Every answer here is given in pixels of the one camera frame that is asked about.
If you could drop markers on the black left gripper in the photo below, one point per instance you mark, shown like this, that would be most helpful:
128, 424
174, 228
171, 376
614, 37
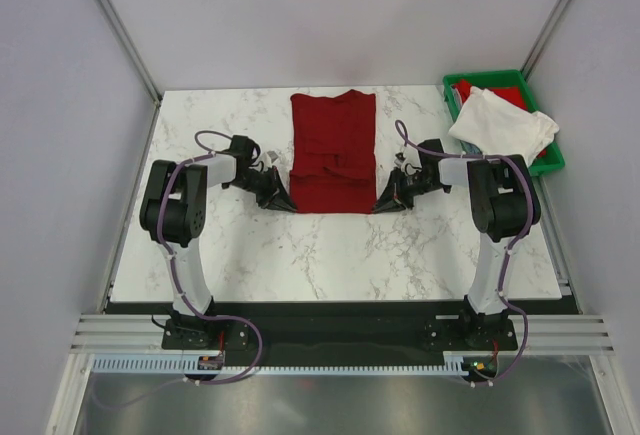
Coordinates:
275, 198

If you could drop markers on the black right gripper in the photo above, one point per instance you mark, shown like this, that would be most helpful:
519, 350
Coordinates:
387, 202

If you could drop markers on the dark red t shirt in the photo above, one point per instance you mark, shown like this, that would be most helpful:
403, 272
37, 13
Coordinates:
334, 167

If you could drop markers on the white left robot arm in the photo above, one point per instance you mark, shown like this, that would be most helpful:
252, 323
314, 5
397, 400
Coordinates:
173, 213

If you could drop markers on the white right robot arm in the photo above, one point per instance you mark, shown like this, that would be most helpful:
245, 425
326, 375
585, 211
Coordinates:
504, 207

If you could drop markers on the white t shirt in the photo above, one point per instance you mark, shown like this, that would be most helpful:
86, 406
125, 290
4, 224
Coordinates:
500, 130

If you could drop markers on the bright red t shirt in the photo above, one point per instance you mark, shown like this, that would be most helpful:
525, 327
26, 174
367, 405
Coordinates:
510, 92

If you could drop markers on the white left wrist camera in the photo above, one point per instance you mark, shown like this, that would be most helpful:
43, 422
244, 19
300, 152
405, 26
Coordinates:
268, 159

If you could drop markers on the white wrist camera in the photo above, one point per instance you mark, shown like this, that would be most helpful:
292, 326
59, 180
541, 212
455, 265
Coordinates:
404, 164
268, 159

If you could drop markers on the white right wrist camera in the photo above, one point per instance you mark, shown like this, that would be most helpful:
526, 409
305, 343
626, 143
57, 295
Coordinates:
404, 164

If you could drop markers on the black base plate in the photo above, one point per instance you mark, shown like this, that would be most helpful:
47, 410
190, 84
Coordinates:
350, 332

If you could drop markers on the light blue cable duct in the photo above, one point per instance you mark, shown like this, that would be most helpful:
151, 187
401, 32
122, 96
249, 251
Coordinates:
192, 364

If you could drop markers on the aluminium front rail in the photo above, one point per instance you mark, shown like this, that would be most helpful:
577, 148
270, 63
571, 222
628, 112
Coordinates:
547, 335

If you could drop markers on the right aluminium frame post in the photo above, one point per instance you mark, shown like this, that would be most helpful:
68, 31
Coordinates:
544, 37

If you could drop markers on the aluminium frame post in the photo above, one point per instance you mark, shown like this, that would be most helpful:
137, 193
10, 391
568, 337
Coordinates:
544, 37
124, 39

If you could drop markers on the left aluminium frame post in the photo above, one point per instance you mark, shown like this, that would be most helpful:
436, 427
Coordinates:
124, 39

